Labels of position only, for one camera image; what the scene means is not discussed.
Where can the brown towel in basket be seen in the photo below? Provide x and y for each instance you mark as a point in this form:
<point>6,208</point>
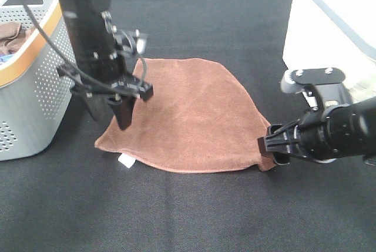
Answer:
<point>13,36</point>

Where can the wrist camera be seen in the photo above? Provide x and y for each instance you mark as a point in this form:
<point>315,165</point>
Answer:
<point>130,43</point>
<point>322,86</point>

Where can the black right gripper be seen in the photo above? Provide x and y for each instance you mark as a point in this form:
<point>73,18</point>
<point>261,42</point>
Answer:
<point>321,135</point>

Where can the white basket grey rim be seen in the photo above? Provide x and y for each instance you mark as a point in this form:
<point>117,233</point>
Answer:
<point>334,34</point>

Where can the grey perforated laundry basket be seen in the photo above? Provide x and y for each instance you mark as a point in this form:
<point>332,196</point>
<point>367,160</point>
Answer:
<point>34,98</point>

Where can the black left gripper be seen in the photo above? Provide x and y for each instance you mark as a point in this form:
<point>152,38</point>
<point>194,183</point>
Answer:
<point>94,79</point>

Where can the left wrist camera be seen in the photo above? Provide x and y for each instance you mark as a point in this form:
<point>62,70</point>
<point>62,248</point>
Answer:
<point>130,43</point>

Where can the brown towel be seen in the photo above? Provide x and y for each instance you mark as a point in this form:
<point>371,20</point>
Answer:
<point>13,36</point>
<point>200,119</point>

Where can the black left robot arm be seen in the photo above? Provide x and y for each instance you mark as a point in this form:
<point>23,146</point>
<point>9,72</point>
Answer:
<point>89,26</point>

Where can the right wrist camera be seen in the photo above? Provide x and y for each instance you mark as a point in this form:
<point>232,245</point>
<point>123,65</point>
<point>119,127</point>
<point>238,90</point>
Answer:
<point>322,86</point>

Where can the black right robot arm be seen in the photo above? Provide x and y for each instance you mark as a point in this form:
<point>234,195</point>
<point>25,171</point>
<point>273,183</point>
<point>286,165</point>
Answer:
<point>365,132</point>

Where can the blue cloth in basket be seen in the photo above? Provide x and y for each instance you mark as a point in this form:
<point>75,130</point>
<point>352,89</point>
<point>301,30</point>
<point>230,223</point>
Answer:
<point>5,58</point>

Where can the black table cloth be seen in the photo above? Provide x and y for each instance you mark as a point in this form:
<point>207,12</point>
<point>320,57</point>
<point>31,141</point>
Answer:
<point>74,197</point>

